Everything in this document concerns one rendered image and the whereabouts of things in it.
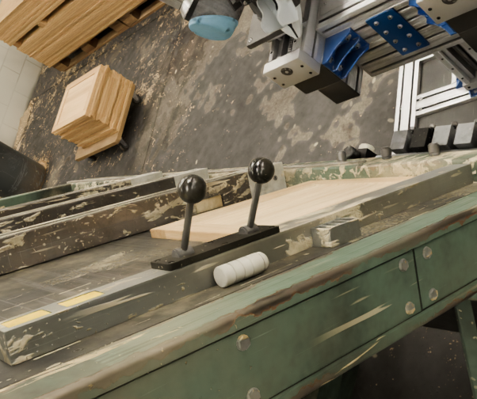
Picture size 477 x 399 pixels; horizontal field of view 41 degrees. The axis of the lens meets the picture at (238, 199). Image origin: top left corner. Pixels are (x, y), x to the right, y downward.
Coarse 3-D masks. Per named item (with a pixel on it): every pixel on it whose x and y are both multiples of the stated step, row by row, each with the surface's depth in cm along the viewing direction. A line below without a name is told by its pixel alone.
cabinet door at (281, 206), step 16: (416, 176) 138; (272, 192) 153; (288, 192) 150; (304, 192) 146; (320, 192) 141; (336, 192) 137; (352, 192) 133; (368, 192) 128; (224, 208) 142; (240, 208) 140; (272, 208) 132; (288, 208) 128; (304, 208) 125; (320, 208) 122; (176, 224) 133; (192, 224) 129; (208, 224) 126; (224, 224) 124; (240, 224) 121; (272, 224) 115; (192, 240) 122; (208, 240) 117
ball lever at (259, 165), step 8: (256, 160) 88; (264, 160) 88; (248, 168) 88; (256, 168) 87; (264, 168) 87; (272, 168) 88; (256, 176) 87; (264, 176) 87; (272, 176) 88; (256, 184) 90; (256, 192) 90; (256, 200) 91; (256, 208) 92; (248, 224) 93; (256, 224) 94; (240, 232) 94; (248, 232) 93
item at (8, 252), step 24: (168, 192) 146; (216, 192) 155; (240, 192) 160; (264, 192) 164; (72, 216) 136; (96, 216) 135; (120, 216) 139; (144, 216) 142; (168, 216) 146; (0, 240) 122; (24, 240) 125; (48, 240) 128; (72, 240) 131; (96, 240) 135; (0, 264) 122; (24, 264) 125
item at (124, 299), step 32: (384, 192) 112; (416, 192) 116; (288, 224) 99; (320, 224) 100; (224, 256) 88; (96, 288) 81; (128, 288) 79; (160, 288) 82; (192, 288) 85; (32, 320) 72; (64, 320) 73; (96, 320) 76; (0, 352) 72; (32, 352) 71
